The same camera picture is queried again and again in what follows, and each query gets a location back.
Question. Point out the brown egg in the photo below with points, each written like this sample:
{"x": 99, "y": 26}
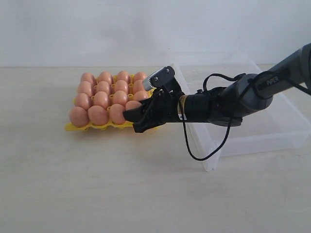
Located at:
{"x": 120, "y": 97}
{"x": 139, "y": 76}
{"x": 88, "y": 77}
{"x": 121, "y": 85}
{"x": 137, "y": 86}
{"x": 133, "y": 104}
{"x": 140, "y": 95}
{"x": 86, "y": 88}
{"x": 104, "y": 87}
{"x": 116, "y": 114}
{"x": 98, "y": 115}
{"x": 78, "y": 117}
{"x": 102, "y": 99}
{"x": 105, "y": 76}
{"x": 83, "y": 100}
{"x": 123, "y": 75}

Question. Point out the clear plastic storage box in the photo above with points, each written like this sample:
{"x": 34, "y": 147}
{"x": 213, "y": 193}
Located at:
{"x": 283, "y": 125}

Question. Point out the yellow plastic egg tray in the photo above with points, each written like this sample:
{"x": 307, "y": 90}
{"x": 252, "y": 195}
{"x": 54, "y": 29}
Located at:
{"x": 70, "y": 127}

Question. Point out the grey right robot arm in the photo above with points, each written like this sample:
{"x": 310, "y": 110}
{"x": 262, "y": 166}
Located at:
{"x": 222, "y": 106}

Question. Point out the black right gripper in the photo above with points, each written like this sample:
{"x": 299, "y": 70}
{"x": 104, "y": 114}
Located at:
{"x": 165, "y": 107}

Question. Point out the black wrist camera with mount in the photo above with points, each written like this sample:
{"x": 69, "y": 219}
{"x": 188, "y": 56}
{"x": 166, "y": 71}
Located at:
{"x": 163, "y": 81}

